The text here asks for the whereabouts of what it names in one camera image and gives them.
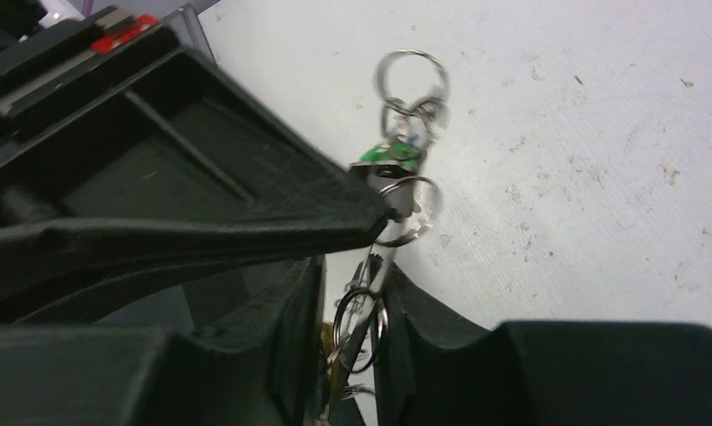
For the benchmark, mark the green key tag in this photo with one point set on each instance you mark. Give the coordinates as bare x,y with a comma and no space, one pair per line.
394,154

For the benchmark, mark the small metal keyring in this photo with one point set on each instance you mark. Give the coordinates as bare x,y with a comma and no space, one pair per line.
405,77

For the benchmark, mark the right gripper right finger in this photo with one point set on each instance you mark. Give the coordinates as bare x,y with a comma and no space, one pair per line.
439,368

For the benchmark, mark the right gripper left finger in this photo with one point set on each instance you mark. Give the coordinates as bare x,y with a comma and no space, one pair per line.
257,365

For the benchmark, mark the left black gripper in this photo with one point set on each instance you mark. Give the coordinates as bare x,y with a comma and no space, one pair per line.
129,164

